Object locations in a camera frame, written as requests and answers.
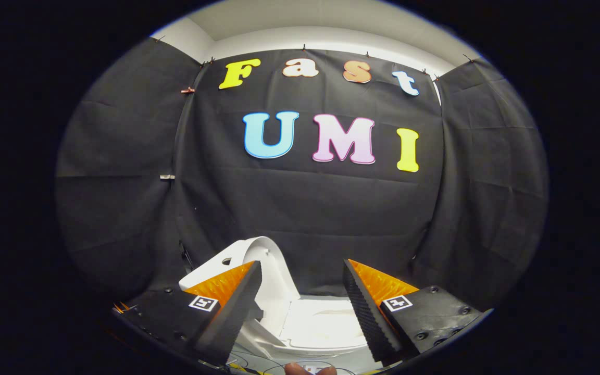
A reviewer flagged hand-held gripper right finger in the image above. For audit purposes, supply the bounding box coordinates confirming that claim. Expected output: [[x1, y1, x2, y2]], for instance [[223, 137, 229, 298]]
[[343, 259, 493, 365]]

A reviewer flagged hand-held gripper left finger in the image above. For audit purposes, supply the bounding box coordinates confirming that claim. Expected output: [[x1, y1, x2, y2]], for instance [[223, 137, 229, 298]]
[[112, 260, 263, 367]]

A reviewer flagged white toilet tank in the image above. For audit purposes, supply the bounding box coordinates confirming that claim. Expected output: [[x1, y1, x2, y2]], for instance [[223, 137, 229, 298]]
[[179, 245, 248, 292]]

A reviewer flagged black backdrop cloth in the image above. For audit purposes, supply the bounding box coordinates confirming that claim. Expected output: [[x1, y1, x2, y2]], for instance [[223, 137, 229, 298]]
[[55, 36, 548, 313]]

